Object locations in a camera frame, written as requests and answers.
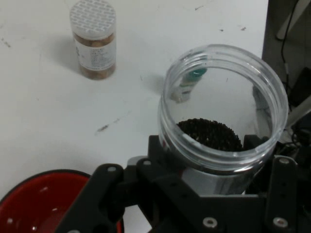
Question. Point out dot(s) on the white furniture leg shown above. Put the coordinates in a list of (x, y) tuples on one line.
[(301, 111), (291, 19)]

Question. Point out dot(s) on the small spice bottle green cap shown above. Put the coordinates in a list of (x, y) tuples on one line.
[(192, 77)]

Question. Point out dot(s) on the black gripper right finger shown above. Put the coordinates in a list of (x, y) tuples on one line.
[(283, 194)]

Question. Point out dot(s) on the clear plastic jar black seeds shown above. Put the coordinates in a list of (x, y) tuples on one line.
[(218, 102)]

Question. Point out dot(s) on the black power adapter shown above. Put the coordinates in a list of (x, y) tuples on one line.
[(302, 87)]

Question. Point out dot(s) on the red bowl black rim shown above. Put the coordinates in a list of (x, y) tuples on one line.
[(36, 201)]

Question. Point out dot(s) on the nut jar white lid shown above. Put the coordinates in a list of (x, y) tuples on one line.
[(94, 48)]

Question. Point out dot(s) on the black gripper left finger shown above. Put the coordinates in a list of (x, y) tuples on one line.
[(170, 194)]

